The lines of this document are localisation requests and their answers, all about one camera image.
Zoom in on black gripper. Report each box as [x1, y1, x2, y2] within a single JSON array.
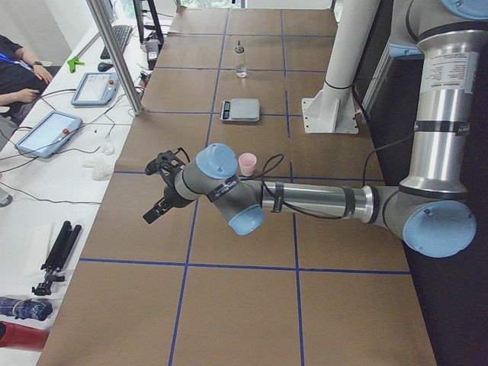
[[143, 170, 188, 224]]

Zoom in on pink plastic cup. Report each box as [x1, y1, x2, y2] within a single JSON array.
[[238, 152, 257, 177]]

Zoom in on glass sauce bottle metal spout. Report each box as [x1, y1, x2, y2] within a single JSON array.
[[234, 40, 248, 78]]

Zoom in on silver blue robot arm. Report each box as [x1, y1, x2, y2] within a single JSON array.
[[144, 1, 487, 258]]

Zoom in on silver digital kitchen scale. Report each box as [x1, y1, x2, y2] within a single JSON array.
[[220, 98, 260, 122]]

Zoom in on white crumpled tissue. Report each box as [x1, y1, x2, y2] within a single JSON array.
[[82, 139, 115, 181]]

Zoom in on black folded tripod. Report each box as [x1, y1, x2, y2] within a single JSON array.
[[32, 220, 82, 296]]

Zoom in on near blue teach pendant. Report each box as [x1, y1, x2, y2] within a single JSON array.
[[15, 111, 83, 158]]

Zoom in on blue teach pendant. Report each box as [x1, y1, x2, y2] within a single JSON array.
[[71, 72, 119, 107], [15, 111, 83, 158]]

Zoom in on far blue teach pendant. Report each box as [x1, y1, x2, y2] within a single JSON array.
[[71, 72, 119, 107]]

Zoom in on black computer mouse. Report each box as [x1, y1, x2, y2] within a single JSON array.
[[97, 62, 114, 72]]

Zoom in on brown paper table cover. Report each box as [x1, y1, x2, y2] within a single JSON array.
[[36, 7, 439, 366]]

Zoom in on blue folded umbrella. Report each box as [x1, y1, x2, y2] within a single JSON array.
[[1, 297, 53, 321]]

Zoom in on green plastic clamp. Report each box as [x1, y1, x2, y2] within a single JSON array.
[[66, 56, 85, 73]]

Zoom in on black keyboard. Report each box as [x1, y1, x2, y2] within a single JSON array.
[[100, 24, 133, 60]]

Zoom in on seated person dark shirt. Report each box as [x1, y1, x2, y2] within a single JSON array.
[[1, 35, 53, 125]]

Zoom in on red bottle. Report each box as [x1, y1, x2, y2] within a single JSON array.
[[1, 322, 50, 352]]

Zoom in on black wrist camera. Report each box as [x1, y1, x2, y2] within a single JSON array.
[[144, 147, 190, 176]]

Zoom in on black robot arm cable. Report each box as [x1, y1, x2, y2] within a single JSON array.
[[252, 129, 416, 220]]

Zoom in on aluminium frame post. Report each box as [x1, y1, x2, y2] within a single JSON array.
[[86, 0, 143, 116]]

